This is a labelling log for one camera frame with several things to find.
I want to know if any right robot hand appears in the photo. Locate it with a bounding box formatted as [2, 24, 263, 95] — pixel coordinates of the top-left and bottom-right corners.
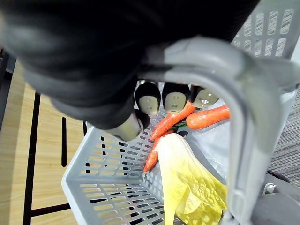
[0, 0, 261, 142]

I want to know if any grey plastic shopping basket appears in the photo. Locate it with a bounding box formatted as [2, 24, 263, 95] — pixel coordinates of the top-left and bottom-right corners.
[61, 0, 300, 225]

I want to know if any green leafy vegetable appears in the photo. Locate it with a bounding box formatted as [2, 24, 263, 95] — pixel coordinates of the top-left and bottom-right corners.
[163, 112, 188, 132]

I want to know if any long curved orange carrot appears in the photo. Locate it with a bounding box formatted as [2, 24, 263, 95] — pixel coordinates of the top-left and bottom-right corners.
[150, 100, 196, 141]

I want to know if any thin orange carrot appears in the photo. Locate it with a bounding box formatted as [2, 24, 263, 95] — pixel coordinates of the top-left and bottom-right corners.
[142, 129, 175, 173]

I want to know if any thick orange carrot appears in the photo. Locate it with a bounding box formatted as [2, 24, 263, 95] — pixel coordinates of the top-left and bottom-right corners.
[186, 105, 232, 131]

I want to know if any clear plastic bag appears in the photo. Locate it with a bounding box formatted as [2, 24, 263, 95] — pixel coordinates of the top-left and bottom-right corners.
[184, 120, 232, 186]

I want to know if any yellow napa cabbage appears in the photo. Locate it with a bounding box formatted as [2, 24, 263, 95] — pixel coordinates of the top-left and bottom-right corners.
[157, 133, 228, 225]

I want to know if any dark robot foot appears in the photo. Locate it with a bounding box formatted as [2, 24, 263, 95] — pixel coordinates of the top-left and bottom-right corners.
[250, 168, 300, 225]

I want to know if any black metal shelf frame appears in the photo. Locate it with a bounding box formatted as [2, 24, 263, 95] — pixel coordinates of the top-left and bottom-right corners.
[0, 48, 88, 225]

